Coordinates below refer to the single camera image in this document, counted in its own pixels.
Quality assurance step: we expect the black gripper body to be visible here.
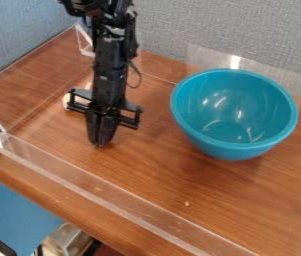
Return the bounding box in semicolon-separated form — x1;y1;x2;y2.
67;88;144;129

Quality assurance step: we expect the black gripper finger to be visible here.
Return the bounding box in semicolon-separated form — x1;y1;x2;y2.
86;111;102;146
101;116;118;146

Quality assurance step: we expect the blue plastic bowl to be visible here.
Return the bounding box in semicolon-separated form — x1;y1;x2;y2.
170;68;298;161

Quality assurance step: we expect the toy mushroom brown cap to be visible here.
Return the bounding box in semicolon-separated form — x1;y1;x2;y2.
62;93;71;111

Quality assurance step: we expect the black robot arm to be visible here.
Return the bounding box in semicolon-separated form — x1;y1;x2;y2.
58;0;142;147

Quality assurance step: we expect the clear acrylic front barrier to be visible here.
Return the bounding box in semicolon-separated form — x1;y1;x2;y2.
0;124;257;256

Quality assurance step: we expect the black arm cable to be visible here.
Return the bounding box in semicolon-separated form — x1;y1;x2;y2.
125;60;144;90

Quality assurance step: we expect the clear acrylic corner bracket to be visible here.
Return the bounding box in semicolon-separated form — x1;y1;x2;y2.
74;24;95;58

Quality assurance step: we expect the metal frame under table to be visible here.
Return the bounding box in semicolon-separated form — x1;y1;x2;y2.
33;223;93;256

